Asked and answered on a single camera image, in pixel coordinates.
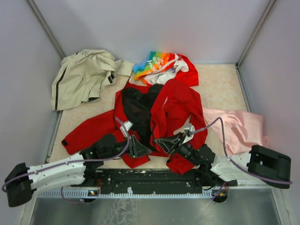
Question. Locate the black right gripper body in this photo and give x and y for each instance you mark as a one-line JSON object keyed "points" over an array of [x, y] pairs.
{"points": [[187, 150]]}

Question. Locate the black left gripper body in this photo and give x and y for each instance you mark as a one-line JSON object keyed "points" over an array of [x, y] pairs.
{"points": [[121, 147]]}

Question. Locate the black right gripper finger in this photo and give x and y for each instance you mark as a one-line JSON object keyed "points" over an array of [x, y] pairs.
{"points": [[168, 145], [181, 137]]}

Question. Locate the red jacket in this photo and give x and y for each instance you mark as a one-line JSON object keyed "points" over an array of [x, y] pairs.
{"points": [[155, 112]]}

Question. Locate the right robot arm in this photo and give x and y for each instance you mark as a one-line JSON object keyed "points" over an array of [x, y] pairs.
{"points": [[261, 163]]}

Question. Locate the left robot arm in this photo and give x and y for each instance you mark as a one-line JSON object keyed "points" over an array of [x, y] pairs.
{"points": [[24, 181]]}

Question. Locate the beige jacket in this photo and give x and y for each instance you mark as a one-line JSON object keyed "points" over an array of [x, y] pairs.
{"points": [[84, 75]]}

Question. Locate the pink satin cloth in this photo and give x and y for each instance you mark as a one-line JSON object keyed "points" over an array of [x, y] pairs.
{"points": [[242, 129]]}

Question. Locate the rainbow white red garment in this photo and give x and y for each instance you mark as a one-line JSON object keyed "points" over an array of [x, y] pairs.
{"points": [[160, 67]]}

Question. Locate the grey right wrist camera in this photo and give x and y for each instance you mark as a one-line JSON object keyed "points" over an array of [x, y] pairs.
{"points": [[189, 130]]}

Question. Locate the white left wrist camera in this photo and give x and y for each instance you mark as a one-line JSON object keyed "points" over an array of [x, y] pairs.
{"points": [[125, 127]]}

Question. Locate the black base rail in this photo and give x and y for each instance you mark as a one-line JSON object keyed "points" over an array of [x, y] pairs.
{"points": [[162, 181]]}

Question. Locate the white slotted cable duct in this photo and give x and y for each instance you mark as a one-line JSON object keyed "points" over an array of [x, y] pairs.
{"points": [[90, 193]]}

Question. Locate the right aluminium frame post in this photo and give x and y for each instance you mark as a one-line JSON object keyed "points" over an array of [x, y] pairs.
{"points": [[256, 32]]}

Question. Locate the aluminium frame post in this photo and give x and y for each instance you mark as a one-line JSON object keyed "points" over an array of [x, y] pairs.
{"points": [[256, 32], [46, 28]]}

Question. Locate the left aluminium frame post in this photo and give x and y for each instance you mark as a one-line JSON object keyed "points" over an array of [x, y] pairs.
{"points": [[46, 28]]}

